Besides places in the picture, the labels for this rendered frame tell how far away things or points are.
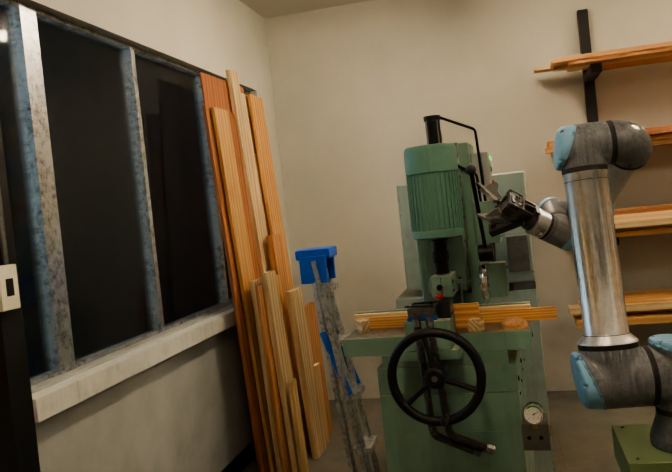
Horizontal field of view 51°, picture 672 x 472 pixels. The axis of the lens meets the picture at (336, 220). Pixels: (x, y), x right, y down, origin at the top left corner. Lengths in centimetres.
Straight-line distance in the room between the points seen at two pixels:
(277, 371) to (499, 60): 247
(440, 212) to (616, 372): 77
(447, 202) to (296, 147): 274
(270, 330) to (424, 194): 155
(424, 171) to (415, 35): 264
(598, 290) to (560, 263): 286
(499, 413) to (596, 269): 63
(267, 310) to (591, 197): 210
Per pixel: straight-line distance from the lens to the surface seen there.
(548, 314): 241
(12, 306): 224
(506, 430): 234
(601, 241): 193
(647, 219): 436
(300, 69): 502
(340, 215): 488
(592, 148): 194
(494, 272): 256
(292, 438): 375
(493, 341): 227
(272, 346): 365
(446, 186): 233
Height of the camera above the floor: 133
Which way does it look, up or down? 1 degrees down
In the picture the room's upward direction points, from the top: 6 degrees counter-clockwise
